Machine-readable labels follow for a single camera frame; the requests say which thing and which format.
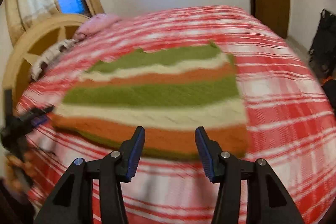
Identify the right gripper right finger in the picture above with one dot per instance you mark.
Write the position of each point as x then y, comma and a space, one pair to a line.
268, 199

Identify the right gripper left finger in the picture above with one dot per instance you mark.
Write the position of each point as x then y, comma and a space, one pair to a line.
71, 200

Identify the green striped knit sweater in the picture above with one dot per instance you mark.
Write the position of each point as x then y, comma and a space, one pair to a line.
169, 93

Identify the red plaid bed cover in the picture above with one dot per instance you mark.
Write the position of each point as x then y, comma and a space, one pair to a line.
291, 123

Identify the white patterned pillow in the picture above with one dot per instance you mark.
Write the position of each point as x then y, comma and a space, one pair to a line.
49, 56

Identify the cream wooden headboard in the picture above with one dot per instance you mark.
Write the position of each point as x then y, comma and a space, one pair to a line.
32, 44

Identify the pink pillow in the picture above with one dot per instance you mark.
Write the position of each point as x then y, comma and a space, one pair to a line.
95, 25

